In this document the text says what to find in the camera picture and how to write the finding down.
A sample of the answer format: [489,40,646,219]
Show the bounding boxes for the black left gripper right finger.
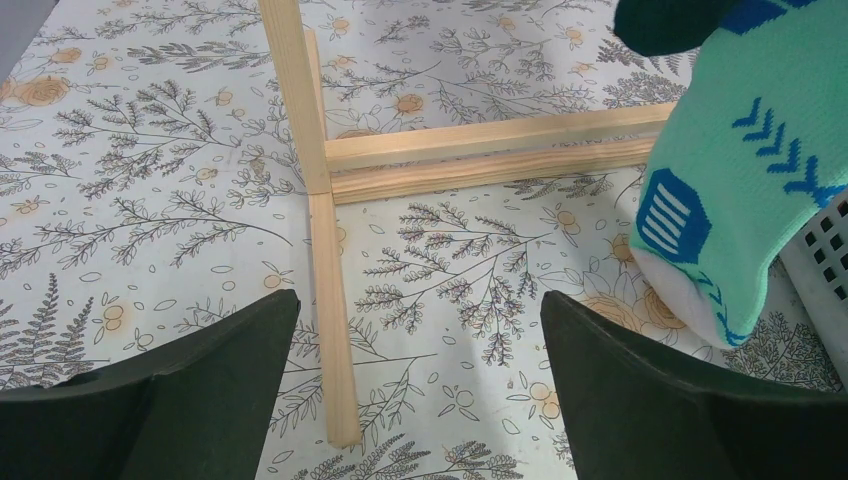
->
[540,291,847,479]

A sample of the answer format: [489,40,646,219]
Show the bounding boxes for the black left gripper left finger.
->
[1,290,300,479]

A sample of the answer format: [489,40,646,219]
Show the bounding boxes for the green and blue sock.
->
[614,0,847,349]

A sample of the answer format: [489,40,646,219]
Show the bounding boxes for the floral table mat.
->
[1,1,843,479]

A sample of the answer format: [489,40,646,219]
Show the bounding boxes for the white plastic laundry basket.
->
[780,192,847,382]

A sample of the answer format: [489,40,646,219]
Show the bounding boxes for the wooden drying rack frame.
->
[259,1,673,448]

